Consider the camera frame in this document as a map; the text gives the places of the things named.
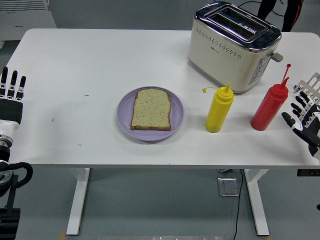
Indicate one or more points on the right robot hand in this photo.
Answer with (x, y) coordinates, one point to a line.
(308, 130)

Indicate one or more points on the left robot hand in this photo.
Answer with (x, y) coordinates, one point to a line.
(10, 112)

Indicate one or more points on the red squeeze bottle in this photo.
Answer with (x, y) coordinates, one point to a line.
(268, 110)

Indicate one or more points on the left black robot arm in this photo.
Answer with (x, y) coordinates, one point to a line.
(3, 152)

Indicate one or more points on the bread slice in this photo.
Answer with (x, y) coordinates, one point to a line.
(151, 110)

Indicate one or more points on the black table control panel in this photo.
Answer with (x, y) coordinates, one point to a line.
(308, 173)

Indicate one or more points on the metal toast rack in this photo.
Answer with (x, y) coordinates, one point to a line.
(306, 85)

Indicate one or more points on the white table leg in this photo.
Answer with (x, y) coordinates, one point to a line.
(257, 200)
(77, 200)

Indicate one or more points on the white appliance cabinet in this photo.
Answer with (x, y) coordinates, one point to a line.
(22, 22)

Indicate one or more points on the yellow squeeze bottle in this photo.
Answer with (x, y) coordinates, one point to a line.
(218, 112)

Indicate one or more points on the metal floor socket plate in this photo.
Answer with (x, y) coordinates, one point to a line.
(227, 187)

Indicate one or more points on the cream and chrome toaster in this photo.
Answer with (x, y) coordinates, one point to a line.
(220, 60)

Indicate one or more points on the purple plate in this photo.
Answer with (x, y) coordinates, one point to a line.
(125, 117)

